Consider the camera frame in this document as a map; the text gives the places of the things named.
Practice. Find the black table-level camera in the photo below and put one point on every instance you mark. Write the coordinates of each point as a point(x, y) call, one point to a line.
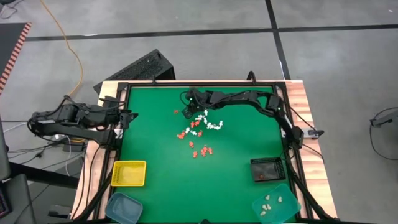
point(205, 221)

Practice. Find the green table mat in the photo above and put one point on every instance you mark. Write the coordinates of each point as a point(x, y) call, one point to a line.
point(186, 193)

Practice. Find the black floor tape strip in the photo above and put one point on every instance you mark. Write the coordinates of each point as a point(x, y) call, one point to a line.
point(275, 34)
point(155, 33)

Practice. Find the grey upright panel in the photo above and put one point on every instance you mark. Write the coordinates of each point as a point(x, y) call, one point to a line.
point(3, 149)

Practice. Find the black mat with striped edge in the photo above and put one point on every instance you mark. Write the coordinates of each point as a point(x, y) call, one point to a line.
point(9, 40)

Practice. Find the black flat floor bar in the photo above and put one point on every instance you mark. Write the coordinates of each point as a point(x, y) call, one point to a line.
point(43, 175)

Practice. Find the black diagonal frame strut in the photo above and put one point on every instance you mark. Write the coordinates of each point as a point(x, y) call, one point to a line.
point(308, 193)
point(98, 196)

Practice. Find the dark device with screen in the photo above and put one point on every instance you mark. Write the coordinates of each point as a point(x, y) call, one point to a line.
point(3, 205)

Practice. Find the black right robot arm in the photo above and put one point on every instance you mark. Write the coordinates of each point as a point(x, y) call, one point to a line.
point(248, 96)

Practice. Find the blue-grey plastic tray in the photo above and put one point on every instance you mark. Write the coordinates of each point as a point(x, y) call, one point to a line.
point(122, 208)

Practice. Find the black slotted plastic basket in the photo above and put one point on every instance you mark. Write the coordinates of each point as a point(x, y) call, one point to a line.
point(270, 165)

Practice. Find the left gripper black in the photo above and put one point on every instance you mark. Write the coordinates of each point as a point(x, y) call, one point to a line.
point(112, 111)

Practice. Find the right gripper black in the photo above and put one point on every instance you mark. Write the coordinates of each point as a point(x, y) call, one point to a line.
point(196, 99)

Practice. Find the yellow slotted plastic basket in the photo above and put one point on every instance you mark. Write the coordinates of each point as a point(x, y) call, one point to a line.
point(129, 173)

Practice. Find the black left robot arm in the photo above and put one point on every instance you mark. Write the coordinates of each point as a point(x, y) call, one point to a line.
point(62, 119)

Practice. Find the grey metal stand foot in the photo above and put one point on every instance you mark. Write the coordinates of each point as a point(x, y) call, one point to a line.
point(385, 119)

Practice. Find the teal plastic tray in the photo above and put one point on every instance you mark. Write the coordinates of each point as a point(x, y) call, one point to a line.
point(283, 211)

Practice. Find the black power adapter box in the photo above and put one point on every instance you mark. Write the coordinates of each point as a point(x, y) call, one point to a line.
point(74, 147)

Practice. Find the black perforated computer case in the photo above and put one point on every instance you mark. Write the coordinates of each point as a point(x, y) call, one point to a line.
point(140, 68)

